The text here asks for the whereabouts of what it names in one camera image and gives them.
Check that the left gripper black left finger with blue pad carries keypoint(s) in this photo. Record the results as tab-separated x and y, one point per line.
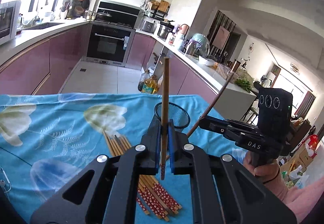
105	191

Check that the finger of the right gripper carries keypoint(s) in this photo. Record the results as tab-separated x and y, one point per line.
214	125

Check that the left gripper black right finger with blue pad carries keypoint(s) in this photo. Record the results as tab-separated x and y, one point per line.
222	190

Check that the dark brown chopstick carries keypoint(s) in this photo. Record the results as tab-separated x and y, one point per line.
211	106

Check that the wooden chopstick red patterned end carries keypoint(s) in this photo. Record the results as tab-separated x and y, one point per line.
164	115

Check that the person's right hand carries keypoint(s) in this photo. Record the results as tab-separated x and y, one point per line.
265	173

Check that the black mesh utensil cup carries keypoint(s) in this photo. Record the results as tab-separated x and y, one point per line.
179	116

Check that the green leafy vegetables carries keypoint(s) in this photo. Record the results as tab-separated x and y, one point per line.
244	84

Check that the yellow cooking oil bottle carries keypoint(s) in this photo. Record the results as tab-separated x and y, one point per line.
150	85

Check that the teal dome food cover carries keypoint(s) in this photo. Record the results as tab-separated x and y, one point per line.
202	45

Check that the dark soy sauce bottle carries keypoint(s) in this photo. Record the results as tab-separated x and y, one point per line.
143	78

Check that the blue floral tablecloth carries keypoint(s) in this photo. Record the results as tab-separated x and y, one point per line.
47	140

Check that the pink thermos jug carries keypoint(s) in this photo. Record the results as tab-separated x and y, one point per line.
184	28

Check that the steel pot on counter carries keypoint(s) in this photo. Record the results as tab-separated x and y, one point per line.
164	31

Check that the silver rice cooker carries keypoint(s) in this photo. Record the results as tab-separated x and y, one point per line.
147	26

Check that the black built-in oven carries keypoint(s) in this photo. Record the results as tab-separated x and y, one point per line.
109	44

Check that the black range hood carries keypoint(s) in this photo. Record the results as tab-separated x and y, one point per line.
122	14

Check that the black wok on stove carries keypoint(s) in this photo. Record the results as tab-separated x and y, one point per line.
105	17

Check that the white microwave oven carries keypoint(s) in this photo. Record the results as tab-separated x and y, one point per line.
9	20

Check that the black tracking camera box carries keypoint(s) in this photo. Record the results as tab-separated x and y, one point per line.
275	109

